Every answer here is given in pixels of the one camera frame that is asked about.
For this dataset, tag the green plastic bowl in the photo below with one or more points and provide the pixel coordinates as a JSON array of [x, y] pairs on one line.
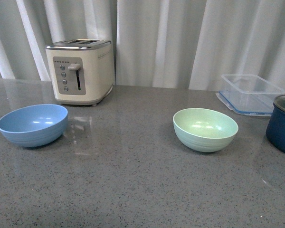
[[204, 130]]

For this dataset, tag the blue plastic bowl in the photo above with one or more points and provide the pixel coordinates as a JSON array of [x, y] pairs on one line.
[[35, 125]]

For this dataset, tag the cream two-slot toaster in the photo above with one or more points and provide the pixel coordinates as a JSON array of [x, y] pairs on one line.
[[81, 70]]

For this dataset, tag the white curtain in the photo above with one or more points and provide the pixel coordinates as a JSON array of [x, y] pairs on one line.
[[161, 43]]

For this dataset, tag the clear plastic food container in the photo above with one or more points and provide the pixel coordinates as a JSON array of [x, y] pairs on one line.
[[248, 94]]

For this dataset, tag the blue saucepan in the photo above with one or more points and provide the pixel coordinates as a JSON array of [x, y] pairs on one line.
[[275, 131]]

